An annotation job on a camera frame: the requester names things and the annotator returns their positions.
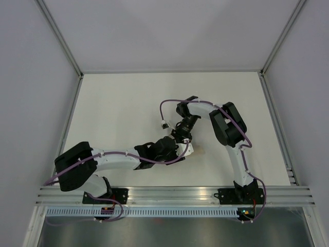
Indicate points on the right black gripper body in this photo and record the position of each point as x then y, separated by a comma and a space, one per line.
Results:
184, 131

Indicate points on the beige cloth napkin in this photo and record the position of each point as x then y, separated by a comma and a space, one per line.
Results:
198, 150

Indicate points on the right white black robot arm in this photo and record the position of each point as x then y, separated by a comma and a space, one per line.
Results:
229, 129

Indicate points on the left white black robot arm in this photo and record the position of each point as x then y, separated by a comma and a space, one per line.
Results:
77, 167

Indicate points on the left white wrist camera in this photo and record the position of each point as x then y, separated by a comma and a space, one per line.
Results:
185, 148

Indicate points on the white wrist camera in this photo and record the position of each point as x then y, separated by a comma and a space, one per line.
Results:
185, 148
165, 124

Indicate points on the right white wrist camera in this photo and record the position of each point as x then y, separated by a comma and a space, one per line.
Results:
165, 124

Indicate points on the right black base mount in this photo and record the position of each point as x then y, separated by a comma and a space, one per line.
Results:
233, 196

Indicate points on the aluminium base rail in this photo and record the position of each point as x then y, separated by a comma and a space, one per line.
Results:
276, 196

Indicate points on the white slotted cable duct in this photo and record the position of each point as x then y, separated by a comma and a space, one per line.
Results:
226, 212

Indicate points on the left aluminium frame post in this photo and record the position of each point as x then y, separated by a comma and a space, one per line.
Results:
58, 35

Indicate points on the aluminium frame post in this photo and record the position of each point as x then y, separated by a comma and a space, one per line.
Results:
58, 35
283, 35

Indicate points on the right aluminium frame post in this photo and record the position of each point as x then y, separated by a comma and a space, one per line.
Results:
283, 35

